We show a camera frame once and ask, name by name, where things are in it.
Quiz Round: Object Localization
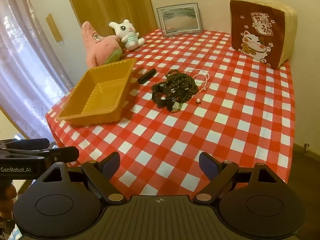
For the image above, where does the red white checkered tablecloth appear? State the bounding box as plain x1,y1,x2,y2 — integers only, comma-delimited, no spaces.
45,29,295,195

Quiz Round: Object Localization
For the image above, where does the yellow plastic tray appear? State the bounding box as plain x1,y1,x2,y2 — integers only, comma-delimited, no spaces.
55,58,137,126

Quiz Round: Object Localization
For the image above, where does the brown lucky cat cushion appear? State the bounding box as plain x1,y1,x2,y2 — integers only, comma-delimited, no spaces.
229,0,298,69

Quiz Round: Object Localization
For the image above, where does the wooden door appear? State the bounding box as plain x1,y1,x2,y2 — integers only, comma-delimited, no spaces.
62,0,158,37

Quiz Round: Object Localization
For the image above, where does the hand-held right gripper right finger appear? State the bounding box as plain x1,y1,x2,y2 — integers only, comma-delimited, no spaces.
192,151,285,205

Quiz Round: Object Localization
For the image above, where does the framed landscape picture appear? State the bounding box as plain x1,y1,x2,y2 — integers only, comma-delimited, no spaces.
156,3,202,37

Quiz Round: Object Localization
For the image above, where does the dark bead necklace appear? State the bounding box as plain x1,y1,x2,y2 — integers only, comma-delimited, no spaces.
152,69,199,103

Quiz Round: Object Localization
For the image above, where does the pink white cord necklace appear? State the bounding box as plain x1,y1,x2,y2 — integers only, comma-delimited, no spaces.
185,68,211,92

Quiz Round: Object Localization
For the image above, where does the person's left hand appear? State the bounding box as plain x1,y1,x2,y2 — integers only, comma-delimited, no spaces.
0,180,17,220

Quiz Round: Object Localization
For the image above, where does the pink starfish plush toy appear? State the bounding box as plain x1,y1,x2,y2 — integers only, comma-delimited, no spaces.
81,21,123,67

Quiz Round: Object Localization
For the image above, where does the white lace curtain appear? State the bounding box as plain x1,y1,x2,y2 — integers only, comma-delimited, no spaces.
0,0,75,140

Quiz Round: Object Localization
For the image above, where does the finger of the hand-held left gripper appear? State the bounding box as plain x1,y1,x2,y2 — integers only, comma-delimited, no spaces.
0,146,80,167
0,138,50,152

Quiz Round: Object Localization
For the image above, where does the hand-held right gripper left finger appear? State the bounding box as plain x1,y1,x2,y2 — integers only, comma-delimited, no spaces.
37,151,128,205

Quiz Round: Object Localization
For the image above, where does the black wristband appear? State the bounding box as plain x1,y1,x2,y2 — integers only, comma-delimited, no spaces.
152,90,168,107

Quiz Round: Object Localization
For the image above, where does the white rabbit plush toy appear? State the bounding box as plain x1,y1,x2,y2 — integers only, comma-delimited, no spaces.
109,19,145,50

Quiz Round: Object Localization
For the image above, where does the wooden wardrobe handle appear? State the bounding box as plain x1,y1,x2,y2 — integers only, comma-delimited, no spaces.
49,13,64,46
46,16,59,43

